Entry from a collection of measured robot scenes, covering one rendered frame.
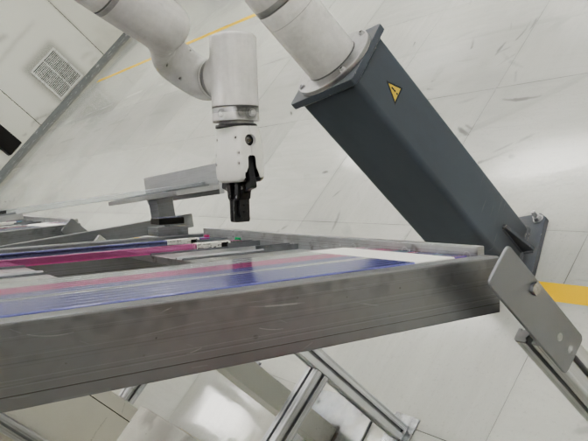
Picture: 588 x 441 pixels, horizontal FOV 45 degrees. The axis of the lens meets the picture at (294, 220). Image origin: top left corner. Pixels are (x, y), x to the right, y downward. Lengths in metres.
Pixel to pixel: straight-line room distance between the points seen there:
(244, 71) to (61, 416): 1.21
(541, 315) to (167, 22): 0.72
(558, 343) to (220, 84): 0.72
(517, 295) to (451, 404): 0.98
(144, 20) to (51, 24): 8.01
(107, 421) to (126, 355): 1.62
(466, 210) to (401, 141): 0.26
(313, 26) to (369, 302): 0.89
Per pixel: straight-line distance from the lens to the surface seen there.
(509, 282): 0.74
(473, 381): 1.72
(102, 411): 2.15
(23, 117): 8.89
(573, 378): 0.86
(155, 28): 1.17
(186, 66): 1.32
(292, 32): 1.47
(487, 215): 1.75
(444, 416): 1.71
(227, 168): 1.26
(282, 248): 1.04
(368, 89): 1.49
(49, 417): 2.11
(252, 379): 1.69
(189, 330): 0.57
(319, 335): 0.64
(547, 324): 0.80
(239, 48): 1.25
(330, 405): 1.94
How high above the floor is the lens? 1.23
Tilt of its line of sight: 27 degrees down
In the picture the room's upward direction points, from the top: 45 degrees counter-clockwise
